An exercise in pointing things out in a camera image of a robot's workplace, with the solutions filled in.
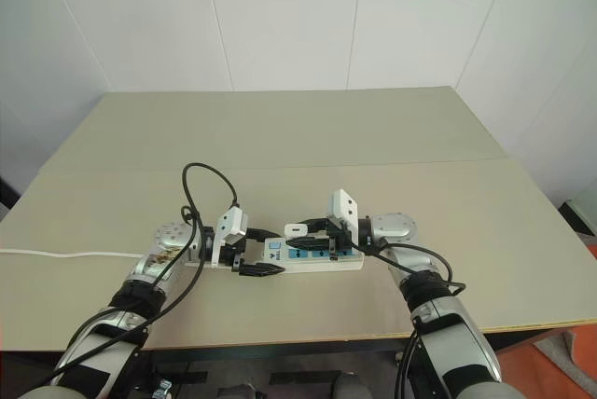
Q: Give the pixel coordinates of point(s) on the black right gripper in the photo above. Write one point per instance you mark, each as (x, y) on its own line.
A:
(338, 240)

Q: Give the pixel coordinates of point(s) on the dark object at wall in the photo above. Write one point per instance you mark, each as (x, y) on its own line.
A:
(7, 198)

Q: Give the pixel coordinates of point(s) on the white charger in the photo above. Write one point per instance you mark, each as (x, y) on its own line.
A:
(295, 230)

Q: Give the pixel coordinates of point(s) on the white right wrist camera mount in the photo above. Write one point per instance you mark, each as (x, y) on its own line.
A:
(342, 205)

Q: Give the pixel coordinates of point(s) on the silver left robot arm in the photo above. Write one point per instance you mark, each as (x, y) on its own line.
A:
(151, 265)

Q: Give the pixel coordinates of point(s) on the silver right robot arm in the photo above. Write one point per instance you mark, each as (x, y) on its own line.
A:
(396, 226)

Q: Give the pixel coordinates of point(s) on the dark box with pale top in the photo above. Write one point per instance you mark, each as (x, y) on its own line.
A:
(578, 219)

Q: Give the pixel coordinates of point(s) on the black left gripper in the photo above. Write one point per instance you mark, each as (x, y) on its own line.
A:
(229, 255)

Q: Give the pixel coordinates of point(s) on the small metal bracket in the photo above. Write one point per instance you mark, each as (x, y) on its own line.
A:
(163, 388)

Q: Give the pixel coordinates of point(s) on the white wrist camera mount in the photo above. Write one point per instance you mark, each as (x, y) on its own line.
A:
(231, 224)
(342, 205)

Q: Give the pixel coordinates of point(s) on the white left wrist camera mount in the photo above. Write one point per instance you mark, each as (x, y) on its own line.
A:
(231, 224)

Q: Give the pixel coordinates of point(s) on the grey rounded shape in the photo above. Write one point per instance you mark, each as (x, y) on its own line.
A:
(349, 386)

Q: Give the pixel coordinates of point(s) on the white power strip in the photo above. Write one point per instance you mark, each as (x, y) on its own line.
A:
(303, 265)

